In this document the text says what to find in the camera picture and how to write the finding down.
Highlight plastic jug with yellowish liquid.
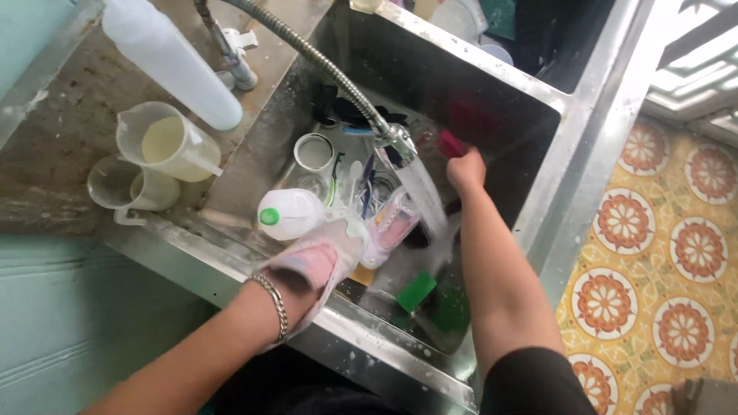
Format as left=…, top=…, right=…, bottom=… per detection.
left=116, top=101, right=224, bottom=183

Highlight heap of plastic containers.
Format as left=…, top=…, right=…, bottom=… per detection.
left=413, top=0, right=515, bottom=66

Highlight stainless steel double sink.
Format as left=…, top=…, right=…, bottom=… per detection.
left=95, top=0, right=684, bottom=415

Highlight green sponge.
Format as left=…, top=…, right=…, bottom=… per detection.
left=396, top=271, right=438, bottom=314

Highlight metal tap valve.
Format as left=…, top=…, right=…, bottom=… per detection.
left=194, top=0, right=259, bottom=92

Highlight white round cup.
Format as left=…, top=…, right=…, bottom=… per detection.
left=293, top=133, right=336, bottom=172

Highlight silver chain bracelet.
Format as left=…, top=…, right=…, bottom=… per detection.
left=246, top=272, right=288, bottom=343

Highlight flexible metal faucet hose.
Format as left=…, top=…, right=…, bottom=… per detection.
left=219, top=0, right=388, bottom=137

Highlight white bottle with green cap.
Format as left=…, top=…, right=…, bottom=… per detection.
left=257, top=188, right=327, bottom=242

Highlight black sleeve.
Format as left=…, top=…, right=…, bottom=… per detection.
left=480, top=346, right=598, bottom=415

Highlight white plastic cylinder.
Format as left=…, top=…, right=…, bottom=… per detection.
left=101, top=0, right=244, bottom=131

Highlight clear drinking glass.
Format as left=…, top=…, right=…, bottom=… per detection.
left=295, top=173, right=333, bottom=204

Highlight bundle of toothbrushes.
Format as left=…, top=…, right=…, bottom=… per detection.
left=330, top=151, right=378, bottom=221

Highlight black cloth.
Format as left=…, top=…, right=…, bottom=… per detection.
left=311, top=85, right=408, bottom=131

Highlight person's right hand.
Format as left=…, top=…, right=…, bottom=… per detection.
left=447, top=148, right=487, bottom=194

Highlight chrome faucet spray head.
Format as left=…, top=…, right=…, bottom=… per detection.
left=373, top=123, right=417, bottom=171

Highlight person's left hand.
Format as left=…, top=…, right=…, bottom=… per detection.
left=249, top=269, right=325, bottom=336

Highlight pink white shoe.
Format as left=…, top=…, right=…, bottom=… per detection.
left=254, top=216, right=370, bottom=354
left=360, top=187, right=422, bottom=271

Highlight empty clear plastic jug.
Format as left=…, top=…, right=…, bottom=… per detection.
left=87, top=154, right=181, bottom=226

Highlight red scrub brush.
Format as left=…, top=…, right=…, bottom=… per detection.
left=436, top=129, right=469, bottom=160

